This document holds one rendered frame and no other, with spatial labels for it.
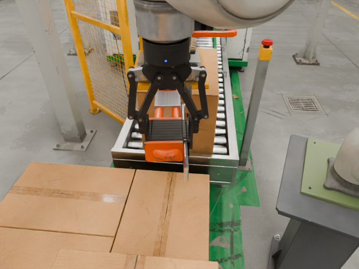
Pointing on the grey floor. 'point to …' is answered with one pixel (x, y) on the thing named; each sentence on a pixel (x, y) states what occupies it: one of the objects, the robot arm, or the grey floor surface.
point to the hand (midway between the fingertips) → (169, 135)
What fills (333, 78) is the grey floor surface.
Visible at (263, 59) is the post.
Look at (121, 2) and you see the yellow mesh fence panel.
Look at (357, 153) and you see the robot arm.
